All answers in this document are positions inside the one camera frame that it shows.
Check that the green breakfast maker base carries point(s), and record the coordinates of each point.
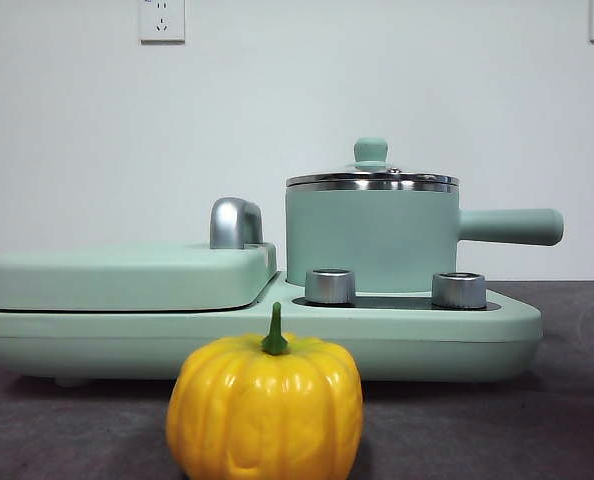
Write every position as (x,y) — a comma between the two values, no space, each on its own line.
(427,340)

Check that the silver control knob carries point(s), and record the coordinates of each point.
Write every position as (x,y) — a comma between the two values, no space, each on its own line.
(329,287)
(458,291)

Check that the yellow toy pumpkin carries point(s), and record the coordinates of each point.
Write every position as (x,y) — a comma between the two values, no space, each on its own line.
(262,400)

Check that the green hinged griddle cover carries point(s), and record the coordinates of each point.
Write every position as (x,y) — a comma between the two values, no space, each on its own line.
(127,280)

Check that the glass lid with green knob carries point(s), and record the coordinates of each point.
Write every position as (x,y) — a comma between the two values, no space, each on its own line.
(371,150)

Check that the black control panel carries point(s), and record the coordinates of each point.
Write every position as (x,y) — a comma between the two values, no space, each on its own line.
(392,301)

